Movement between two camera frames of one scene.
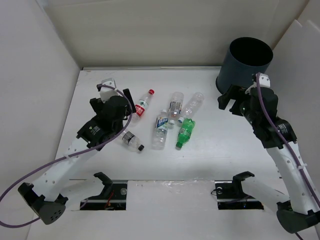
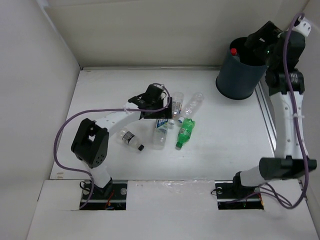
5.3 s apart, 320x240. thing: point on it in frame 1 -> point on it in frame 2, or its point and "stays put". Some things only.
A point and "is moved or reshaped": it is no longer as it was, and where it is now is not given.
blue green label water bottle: (160, 130) stays put
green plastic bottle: (185, 132) stays put
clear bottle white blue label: (176, 102) stays put
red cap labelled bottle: (141, 105) is moved or reshaped
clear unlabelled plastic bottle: (197, 100) stays put
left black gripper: (98, 105) -> (165, 114)
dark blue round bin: (244, 58) stays put
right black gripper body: (250, 115) -> (272, 34)
